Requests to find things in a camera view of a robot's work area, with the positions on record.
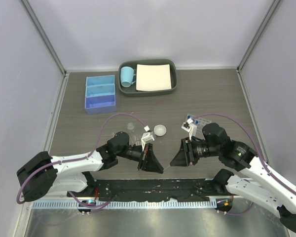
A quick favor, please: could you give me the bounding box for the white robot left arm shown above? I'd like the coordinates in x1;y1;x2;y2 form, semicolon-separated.
17;132;164;204

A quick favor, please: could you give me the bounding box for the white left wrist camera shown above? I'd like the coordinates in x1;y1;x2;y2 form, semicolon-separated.
141;125;155;150

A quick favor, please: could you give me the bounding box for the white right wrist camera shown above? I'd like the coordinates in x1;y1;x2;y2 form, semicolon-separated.
181;118;197;140

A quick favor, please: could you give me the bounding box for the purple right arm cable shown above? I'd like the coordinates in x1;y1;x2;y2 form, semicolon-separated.
192;113;296;215

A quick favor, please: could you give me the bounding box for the clear glass jar with lid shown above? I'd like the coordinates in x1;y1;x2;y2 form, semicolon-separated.
127;122;135;131

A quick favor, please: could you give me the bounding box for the white square plate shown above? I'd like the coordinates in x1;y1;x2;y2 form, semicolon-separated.
136;64;172;91

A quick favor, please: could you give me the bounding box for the large white porcelain dish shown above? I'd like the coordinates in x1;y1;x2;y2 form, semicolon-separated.
153;124;167;137

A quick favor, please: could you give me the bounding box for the clear acrylic test tube rack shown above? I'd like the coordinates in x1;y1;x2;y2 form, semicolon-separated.
190;114;212;129

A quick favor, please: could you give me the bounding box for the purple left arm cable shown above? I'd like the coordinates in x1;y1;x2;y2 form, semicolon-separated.
16;113;148;204

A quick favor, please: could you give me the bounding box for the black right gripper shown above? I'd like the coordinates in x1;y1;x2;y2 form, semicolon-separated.
170;136;221;166

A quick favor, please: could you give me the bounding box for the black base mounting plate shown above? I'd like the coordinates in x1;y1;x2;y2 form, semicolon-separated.
73;179;231;202

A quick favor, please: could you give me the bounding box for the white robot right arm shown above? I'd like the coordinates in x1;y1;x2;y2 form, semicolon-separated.
170;119;296;233

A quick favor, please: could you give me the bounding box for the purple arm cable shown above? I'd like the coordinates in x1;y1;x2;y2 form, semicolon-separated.
16;113;148;204
192;113;296;215

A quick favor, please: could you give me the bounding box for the light blue mug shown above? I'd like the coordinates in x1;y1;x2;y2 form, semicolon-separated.
120;67;136;87

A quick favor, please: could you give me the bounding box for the blue three-compartment organizer box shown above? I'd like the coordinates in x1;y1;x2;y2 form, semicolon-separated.
84;75;117;115

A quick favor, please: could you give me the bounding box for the white slotted cable duct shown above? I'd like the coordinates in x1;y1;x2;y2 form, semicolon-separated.
32;198;217;209

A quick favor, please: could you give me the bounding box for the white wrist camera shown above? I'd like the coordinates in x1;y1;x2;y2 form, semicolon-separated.
141;125;155;150
181;118;197;140

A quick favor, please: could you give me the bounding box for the dark green plastic tray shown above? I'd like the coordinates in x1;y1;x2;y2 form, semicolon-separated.
116;59;177;97

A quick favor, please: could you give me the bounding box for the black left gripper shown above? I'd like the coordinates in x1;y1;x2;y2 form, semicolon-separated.
116;143;163;172

